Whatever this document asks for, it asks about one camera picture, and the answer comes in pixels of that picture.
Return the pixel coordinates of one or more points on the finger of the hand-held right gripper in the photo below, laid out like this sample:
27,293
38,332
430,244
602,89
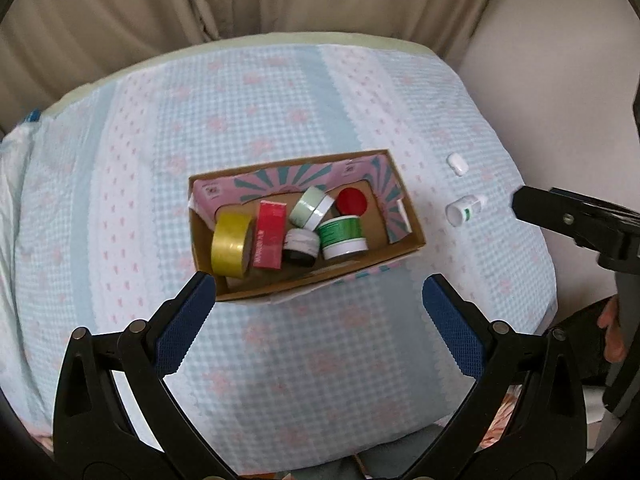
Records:
565,220

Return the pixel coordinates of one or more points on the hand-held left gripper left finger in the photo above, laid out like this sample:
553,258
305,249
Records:
185,325

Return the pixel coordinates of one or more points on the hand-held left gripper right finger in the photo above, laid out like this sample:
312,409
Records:
455,330

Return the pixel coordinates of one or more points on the yellow tape roll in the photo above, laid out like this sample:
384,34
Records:
230,245

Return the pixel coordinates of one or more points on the white bottle green label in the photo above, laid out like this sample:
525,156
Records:
462,209

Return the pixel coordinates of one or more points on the cardboard box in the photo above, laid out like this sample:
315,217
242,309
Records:
400,240

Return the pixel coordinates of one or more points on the small white plastic cap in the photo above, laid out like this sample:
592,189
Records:
457,163

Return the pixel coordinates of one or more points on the small red box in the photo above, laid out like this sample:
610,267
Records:
269,235

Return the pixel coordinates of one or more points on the black and white bottle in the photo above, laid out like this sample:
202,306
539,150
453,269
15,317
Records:
300,249

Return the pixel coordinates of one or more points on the green and white jar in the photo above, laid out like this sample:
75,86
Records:
342,237

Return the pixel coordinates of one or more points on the red round lid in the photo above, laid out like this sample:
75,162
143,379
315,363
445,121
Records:
351,201

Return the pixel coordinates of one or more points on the light green round jar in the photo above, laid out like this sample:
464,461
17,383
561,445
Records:
310,207

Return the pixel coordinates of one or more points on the person's right hand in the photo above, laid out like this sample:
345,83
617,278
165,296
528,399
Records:
612,332

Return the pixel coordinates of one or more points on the pink patterned cloth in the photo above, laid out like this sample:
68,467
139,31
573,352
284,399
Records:
497,430

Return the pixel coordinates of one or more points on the grey cloth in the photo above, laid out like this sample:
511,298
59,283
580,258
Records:
360,465

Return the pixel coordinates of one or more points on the white quilt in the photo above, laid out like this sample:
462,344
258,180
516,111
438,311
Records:
10,170

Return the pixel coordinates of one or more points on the blue checked bedspread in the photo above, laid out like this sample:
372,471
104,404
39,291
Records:
300,110

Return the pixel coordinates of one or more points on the small blue item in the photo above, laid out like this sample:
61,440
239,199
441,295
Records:
32,116

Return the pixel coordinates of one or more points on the beige curtain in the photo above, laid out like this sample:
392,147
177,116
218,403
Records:
150,0

